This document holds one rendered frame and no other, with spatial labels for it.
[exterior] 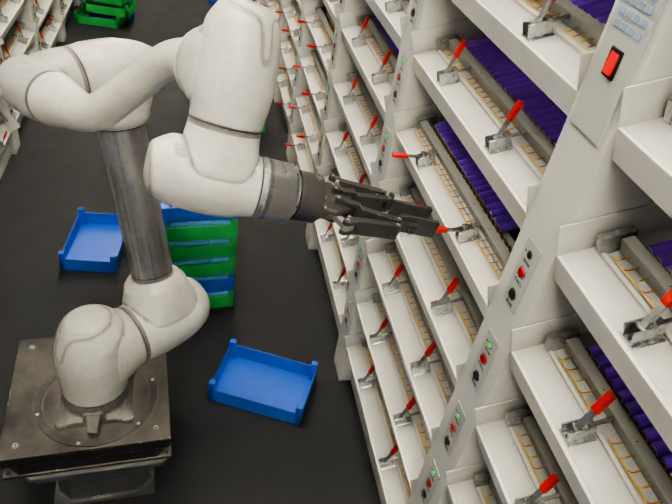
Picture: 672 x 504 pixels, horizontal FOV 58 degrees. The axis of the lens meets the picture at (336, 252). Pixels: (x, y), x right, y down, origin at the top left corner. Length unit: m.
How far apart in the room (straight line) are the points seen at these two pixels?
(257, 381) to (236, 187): 1.27
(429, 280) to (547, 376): 0.47
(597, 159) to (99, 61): 0.94
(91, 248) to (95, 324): 1.11
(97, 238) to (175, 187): 1.78
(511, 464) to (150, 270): 0.91
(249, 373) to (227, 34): 1.42
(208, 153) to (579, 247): 0.51
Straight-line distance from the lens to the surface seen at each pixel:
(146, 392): 1.67
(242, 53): 0.81
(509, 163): 1.04
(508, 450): 1.10
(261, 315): 2.25
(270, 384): 2.03
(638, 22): 0.78
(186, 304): 1.56
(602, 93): 0.81
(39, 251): 2.58
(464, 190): 1.24
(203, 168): 0.82
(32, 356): 1.81
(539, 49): 0.97
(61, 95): 1.18
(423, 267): 1.38
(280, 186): 0.85
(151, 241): 1.48
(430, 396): 1.37
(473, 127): 1.13
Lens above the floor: 1.59
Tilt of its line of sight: 38 degrees down
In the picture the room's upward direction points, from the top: 11 degrees clockwise
